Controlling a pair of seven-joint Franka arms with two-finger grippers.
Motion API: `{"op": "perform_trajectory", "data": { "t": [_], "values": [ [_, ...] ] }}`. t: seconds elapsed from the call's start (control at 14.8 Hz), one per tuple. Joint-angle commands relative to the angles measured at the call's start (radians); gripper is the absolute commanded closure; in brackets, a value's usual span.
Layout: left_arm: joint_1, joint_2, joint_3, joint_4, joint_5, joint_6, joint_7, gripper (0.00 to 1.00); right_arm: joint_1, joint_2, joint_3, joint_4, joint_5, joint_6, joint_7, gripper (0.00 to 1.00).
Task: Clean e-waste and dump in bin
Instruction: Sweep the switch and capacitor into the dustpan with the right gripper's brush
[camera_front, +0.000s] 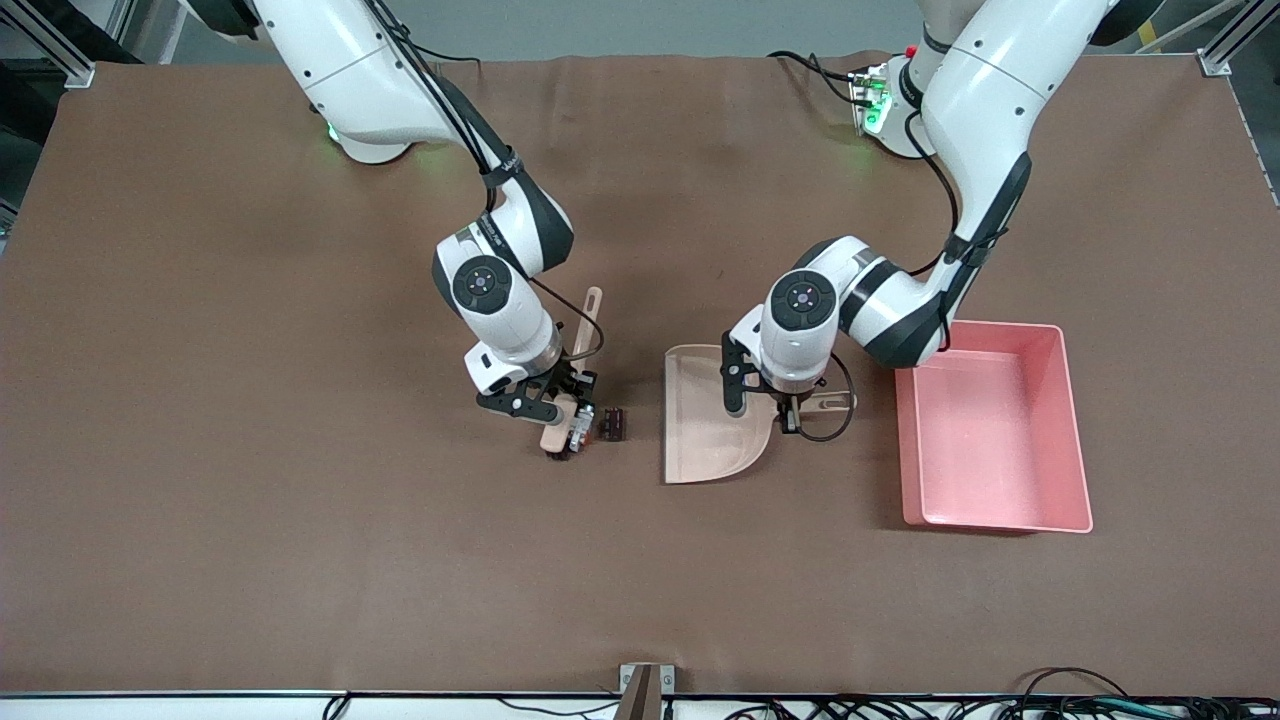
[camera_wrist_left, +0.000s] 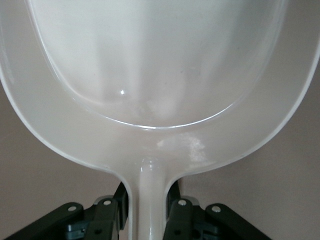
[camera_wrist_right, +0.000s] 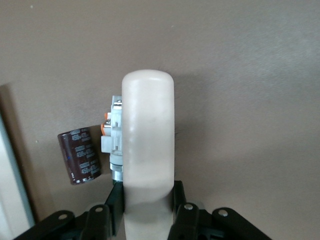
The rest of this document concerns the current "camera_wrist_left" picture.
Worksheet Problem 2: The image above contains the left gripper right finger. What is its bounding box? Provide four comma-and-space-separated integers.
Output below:
161, 180, 273, 240

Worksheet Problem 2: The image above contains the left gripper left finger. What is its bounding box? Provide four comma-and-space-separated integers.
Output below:
4, 181, 131, 240

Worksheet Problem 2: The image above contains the beige plastic dustpan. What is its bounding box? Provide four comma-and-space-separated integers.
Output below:
0, 0, 320, 240

